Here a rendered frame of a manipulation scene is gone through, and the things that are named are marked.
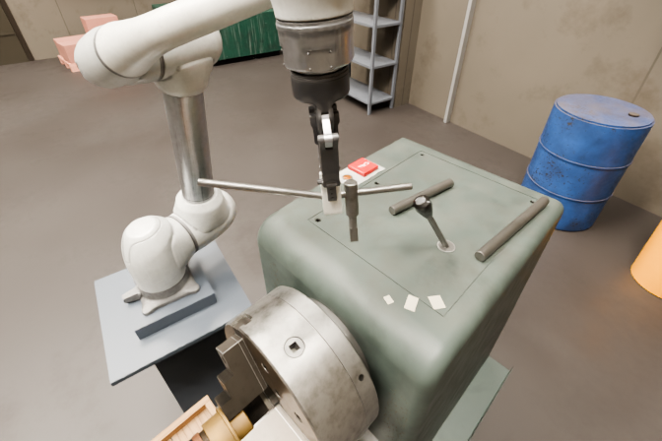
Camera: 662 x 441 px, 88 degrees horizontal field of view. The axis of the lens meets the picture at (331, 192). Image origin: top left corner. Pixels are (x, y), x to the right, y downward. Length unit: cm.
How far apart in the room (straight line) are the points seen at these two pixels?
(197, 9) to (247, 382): 62
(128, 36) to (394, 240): 61
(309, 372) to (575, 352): 193
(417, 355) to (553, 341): 180
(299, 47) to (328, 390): 50
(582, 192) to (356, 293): 242
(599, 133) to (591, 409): 154
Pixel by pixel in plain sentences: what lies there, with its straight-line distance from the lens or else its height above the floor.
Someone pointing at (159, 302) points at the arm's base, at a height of 82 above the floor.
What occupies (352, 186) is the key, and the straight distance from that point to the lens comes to 54.
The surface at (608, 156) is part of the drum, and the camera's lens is 281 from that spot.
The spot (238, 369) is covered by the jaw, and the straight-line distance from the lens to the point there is 68.
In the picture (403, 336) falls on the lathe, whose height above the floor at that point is 124.
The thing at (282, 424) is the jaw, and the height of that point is 110.
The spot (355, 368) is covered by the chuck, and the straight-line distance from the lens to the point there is 64.
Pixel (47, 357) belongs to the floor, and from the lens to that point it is 248.
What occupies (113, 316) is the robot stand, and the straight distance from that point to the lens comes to 142.
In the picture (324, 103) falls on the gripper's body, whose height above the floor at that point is 160.
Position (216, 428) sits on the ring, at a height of 112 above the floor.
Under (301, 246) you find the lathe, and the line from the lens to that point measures 73.
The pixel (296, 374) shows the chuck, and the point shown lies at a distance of 60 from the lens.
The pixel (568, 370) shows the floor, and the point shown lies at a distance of 231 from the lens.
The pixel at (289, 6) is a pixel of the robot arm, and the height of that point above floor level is 171.
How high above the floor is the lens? 177
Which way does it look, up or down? 37 degrees down
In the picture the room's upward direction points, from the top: straight up
